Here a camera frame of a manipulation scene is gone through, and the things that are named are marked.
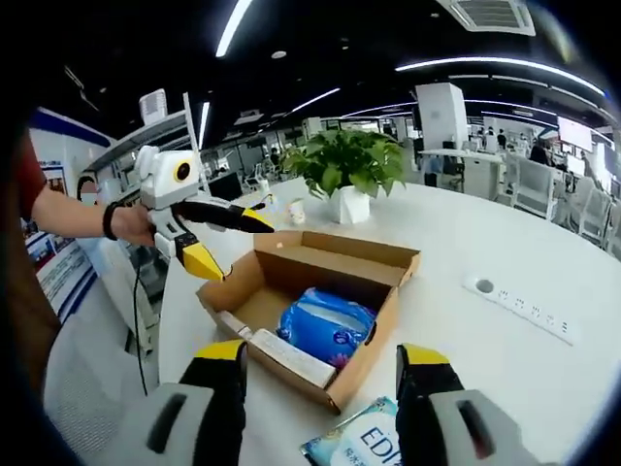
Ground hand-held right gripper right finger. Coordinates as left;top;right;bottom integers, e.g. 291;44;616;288
395;343;552;466

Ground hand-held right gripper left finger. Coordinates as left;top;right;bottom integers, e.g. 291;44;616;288
104;339;249;466

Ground white soft wipes packet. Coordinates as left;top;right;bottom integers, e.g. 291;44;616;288
299;396;404;466

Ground blue soft packet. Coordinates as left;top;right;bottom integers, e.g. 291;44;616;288
276;286;378;370

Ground brown cardboard shoe box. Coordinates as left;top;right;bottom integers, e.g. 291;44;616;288
196;230;422;416

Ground person's left hand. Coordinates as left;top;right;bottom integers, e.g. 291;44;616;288
112;203;157;247

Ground black desk monitor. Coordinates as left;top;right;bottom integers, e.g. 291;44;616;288
207;172;243;201

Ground white shelf rack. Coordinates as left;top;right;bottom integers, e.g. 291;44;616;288
80;91;205;205

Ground black wristband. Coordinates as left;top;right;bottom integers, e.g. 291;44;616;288
102;200;121;242

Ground white vented device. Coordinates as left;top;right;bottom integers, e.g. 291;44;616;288
139;87;167;126

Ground white tube package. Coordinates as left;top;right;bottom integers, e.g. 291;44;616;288
217;310;339;388

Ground grey mesh office chair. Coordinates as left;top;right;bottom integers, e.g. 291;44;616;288
43;329;161;466

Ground green plant in white pot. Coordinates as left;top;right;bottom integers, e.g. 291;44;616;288
279;128;408;225

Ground white table power strip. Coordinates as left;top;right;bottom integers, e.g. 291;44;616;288
461;274;581;348

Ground person's clothing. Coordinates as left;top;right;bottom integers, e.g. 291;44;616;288
0;135;62;389

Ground row of white office chairs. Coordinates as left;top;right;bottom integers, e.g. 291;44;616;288
504;154;621;253

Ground white standing desk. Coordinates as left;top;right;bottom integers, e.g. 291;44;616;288
419;148;506;195

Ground ceiling air conditioner unit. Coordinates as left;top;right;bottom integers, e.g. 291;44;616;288
436;0;538;38

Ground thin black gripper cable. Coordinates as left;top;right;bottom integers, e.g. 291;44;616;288
132;250;149;395

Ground wall display screen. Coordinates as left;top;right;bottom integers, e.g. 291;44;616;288
557;116;594;151

